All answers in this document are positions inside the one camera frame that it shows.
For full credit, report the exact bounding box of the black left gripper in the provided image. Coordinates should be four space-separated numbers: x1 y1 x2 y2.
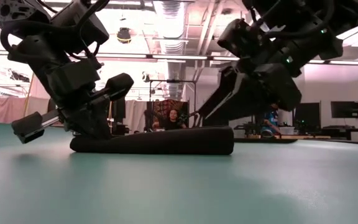
7 34 135 144

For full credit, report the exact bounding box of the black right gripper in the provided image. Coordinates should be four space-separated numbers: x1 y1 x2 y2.
197 34 343 127

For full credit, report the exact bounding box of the black towel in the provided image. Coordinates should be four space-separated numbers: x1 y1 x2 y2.
69 125 235 156

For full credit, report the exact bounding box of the person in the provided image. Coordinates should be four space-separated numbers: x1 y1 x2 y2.
152 108 188 131
261 104 281 138

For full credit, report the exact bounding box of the black monitor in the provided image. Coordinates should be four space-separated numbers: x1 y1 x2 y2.
330 101 358 119
293 101 322 125
110 98 126 121

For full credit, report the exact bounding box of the white curtain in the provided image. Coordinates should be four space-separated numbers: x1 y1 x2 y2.
126 99 147 131

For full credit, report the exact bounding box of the long ceiling light bar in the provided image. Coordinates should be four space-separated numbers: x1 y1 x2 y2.
0 49 358 67

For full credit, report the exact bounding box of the red patterned cloth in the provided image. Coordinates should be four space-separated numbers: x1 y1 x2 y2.
153 98 188 125

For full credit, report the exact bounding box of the black desk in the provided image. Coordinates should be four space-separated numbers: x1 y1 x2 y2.
321 124 358 141

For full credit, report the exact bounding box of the green table mat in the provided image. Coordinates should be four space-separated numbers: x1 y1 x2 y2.
0 121 358 224

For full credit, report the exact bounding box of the yellow cable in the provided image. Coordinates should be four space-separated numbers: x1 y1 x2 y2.
23 73 34 118

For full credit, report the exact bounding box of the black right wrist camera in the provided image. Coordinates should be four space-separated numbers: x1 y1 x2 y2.
217 17 262 60

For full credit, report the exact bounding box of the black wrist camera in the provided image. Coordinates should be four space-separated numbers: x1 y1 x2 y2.
59 0 110 54
217 17 262 60

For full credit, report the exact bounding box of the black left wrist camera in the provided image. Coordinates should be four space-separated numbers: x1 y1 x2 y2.
59 0 110 54

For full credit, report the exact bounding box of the black stand frame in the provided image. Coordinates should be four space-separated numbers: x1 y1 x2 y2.
149 79 198 125

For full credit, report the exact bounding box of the black ceiling dome camera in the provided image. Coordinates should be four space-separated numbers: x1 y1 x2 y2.
116 27 132 44

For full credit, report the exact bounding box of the silver ventilation duct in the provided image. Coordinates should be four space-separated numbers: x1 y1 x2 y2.
152 0 188 100

